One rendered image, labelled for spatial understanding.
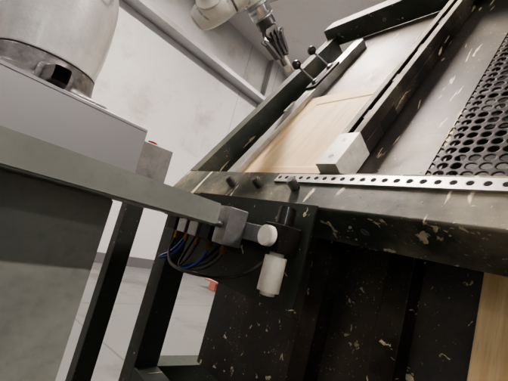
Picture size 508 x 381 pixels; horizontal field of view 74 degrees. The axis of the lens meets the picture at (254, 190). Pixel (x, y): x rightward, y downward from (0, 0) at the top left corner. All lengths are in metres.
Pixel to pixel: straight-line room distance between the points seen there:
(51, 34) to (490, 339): 0.92
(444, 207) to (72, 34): 0.66
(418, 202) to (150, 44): 4.25
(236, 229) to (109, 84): 3.62
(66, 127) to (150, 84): 4.01
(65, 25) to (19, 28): 0.06
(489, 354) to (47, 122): 0.85
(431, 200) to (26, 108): 0.63
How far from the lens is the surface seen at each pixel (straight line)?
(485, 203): 0.63
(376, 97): 1.04
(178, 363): 1.48
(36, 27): 0.65
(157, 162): 1.21
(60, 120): 0.57
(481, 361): 0.84
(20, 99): 0.55
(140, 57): 4.55
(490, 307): 0.83
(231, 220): 0.80
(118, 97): 4.32
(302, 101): 1.39
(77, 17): 0.66
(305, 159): 1.02
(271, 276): 0.72
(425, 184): 0.68
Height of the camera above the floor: 0.70
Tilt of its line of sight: 8 degrees up
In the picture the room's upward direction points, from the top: 15 degrees clockwise
